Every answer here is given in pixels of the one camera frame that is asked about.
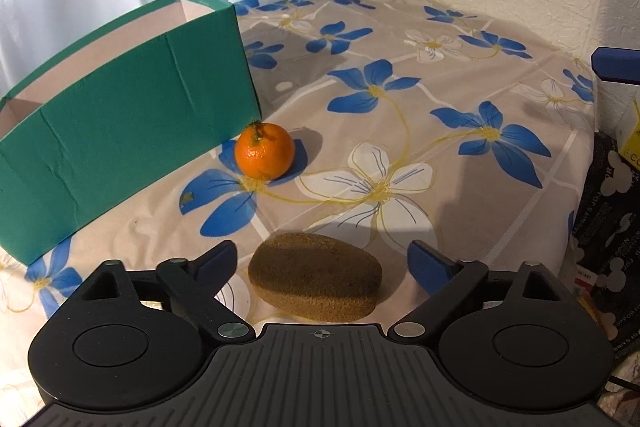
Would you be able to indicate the orange tangerine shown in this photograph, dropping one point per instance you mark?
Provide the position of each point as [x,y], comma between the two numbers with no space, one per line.
[265,152]

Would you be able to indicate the brown kiwi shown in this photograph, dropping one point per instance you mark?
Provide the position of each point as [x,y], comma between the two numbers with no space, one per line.
[315,277]

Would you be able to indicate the blue floral tablecloth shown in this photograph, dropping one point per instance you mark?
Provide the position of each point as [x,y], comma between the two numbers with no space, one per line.
[425,157]

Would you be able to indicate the yellow box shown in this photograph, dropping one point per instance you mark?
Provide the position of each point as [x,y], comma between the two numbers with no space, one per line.
[631,137]

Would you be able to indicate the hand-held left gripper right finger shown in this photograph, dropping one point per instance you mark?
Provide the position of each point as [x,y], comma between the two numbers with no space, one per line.
[427,263]

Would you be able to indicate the green cardboard box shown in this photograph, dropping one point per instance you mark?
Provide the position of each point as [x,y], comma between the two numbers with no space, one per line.
[125,127]

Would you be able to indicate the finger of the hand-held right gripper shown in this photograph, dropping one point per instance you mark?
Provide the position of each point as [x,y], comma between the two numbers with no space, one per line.
[617,66]

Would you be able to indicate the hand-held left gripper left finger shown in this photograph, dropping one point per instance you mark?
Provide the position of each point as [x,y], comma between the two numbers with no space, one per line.
[217,259]

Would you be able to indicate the black printed bag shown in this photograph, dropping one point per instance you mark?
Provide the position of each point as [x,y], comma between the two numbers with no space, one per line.
[607,232]

